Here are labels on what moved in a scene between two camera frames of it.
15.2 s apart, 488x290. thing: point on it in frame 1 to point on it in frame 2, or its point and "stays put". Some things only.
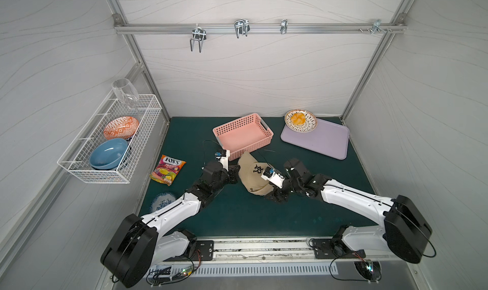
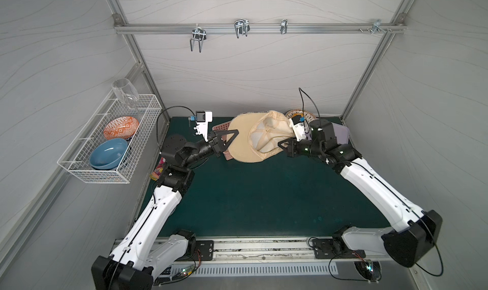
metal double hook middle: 241,26 stays put
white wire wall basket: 109,145 stays put
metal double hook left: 198,34 stays put
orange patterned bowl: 121,127 stays put
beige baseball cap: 251,172 to 258,135
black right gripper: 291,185 to 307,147
